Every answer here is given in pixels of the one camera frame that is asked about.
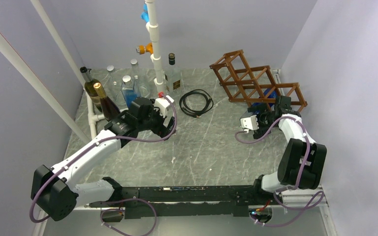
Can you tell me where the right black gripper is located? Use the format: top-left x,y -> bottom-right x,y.
248,104 -> 277,139

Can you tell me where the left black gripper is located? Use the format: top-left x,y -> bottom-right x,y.
137,99 -> 176,140

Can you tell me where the blue Blue Dash bottle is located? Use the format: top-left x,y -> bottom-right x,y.
250,88 -> 279,115

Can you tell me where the blue square bottle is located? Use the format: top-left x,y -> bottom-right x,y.
121,75 -> 141,108

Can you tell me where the clear bottle green label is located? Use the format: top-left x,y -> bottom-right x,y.
130,59 -> 151,98

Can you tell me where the brown bottle gold foil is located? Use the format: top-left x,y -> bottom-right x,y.
93,83 -> 121,121

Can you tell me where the clear bottle white cap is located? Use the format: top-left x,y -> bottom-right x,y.
106,65 -> 126,109

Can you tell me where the green wine bottle silver foil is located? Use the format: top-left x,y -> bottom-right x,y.
80,66 -> 102,112

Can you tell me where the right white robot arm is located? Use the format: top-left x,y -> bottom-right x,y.
248,96 -> 327,204

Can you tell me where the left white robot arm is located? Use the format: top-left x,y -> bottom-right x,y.
29,94 -> 177,223

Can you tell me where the brown wooden wine rack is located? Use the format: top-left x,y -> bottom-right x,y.
209,50 -> 308,112

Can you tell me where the orange pipe-mounted fitting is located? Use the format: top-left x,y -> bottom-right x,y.
136,42 -> 154,55

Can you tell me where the blue pipe-mounted fitting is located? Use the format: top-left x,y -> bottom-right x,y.
140,3 -> 150,23

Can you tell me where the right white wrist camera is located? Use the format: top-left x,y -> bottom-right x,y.
240,115 -> 259,133

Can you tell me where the coiled black cable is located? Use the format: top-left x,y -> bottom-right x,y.
179,89 -> 215,118

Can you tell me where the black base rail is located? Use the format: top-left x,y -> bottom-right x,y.
41,182 -> 327,225

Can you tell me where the white PVC pipe frame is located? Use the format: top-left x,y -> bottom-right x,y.
0,0 -> 165,143

